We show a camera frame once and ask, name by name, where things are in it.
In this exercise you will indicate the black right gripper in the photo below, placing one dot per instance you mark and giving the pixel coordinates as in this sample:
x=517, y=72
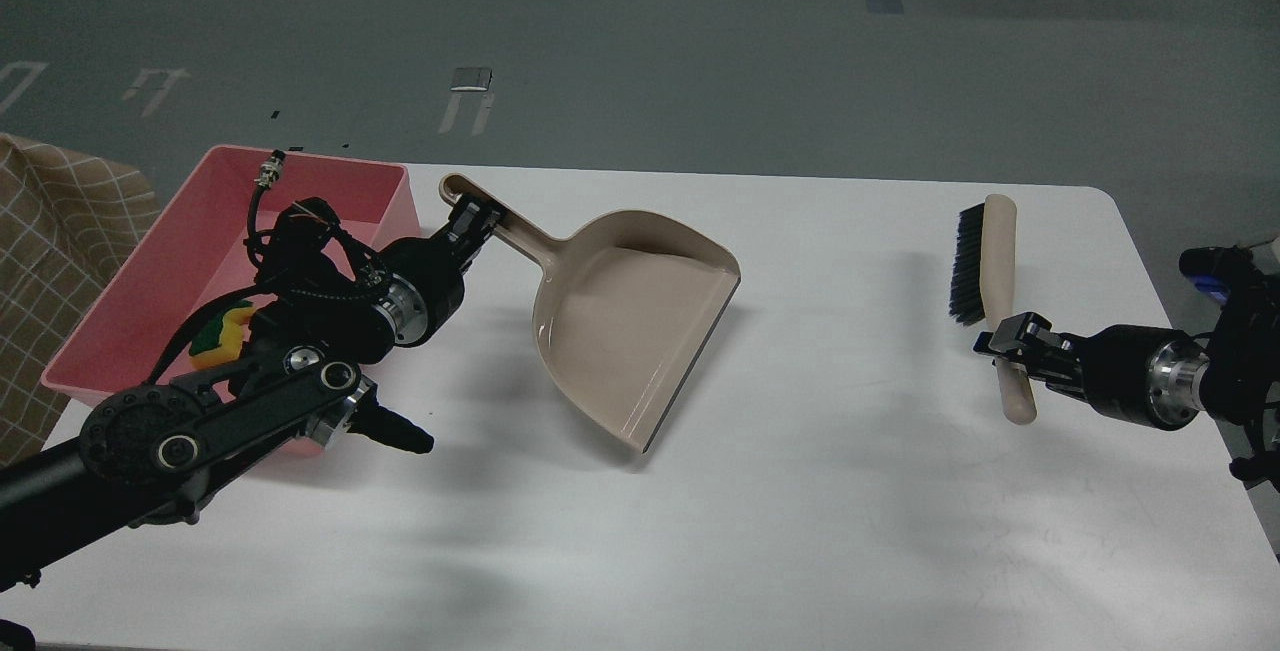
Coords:
x=1146, y=376

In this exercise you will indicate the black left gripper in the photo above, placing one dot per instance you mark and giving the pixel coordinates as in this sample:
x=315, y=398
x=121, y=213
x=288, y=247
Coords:
x=426, y=276

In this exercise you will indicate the beige hand brush black bristles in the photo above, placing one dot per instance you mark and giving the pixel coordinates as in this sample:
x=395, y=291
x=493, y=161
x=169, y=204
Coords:
x=983, y=288

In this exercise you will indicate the beige plastic dustpan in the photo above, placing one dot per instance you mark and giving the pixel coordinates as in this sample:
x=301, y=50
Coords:
x=624, y=307

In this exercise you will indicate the yellow sponge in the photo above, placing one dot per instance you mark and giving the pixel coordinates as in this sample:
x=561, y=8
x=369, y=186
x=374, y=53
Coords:
x=221, y=340

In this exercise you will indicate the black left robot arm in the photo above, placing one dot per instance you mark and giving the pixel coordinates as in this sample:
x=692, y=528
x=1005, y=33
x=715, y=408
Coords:
x=280, y=359

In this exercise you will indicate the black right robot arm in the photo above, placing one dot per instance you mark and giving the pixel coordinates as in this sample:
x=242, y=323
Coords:
x=1240, y=387

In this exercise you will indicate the pink plastic bin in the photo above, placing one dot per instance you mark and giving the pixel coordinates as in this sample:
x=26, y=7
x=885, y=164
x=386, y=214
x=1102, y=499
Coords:
x=195, y=252

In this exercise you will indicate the silver floor outlet plate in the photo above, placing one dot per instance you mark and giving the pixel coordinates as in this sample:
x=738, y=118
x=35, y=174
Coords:
x=472, y=79

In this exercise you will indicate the brown checkered cloth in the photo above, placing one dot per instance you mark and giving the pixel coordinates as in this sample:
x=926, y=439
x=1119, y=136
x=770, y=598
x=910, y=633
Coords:
x=68, y=223

